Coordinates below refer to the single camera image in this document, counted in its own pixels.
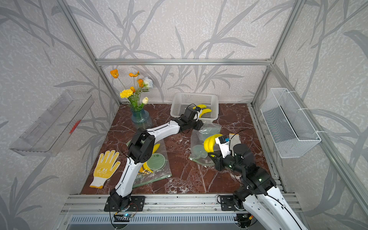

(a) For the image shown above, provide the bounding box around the zip-top bag with bananas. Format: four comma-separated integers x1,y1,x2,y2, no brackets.
189,122,223,167
133,140,172,188

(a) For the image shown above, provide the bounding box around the yellow banana taken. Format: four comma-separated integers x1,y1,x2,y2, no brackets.
198,108,212,118
193,104,207,109

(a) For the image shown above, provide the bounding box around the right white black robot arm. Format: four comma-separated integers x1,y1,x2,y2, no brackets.
208,144,307,230

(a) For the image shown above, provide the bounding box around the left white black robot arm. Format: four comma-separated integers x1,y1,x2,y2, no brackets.
104,104,203,212

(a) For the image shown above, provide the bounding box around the white work glove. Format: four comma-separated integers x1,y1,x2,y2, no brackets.
229,133,241,151

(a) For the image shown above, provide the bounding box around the white plastic basket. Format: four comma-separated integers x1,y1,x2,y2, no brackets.
170,93,219,123

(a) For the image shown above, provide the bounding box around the blue glass vase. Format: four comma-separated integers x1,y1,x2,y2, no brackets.
131,109,152,129

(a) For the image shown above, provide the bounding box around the artificial flower bouquet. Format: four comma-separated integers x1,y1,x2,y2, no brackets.
110,69,153,112

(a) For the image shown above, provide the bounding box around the yellow work glove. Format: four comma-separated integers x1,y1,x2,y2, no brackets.
89,150,121,189

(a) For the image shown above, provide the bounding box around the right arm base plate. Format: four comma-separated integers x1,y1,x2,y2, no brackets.
218,195,244,211

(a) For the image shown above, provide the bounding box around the white wire mesh basket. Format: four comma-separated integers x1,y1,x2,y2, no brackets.
261,88,321,159

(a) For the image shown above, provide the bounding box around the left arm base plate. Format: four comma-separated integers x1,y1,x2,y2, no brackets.
103,195,146,212

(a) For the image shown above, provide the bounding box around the aluminium front rail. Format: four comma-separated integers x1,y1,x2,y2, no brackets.
58,193,304,215

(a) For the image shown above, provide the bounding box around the clear acrylic wall shelf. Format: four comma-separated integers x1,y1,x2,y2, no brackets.
10,90,94,157

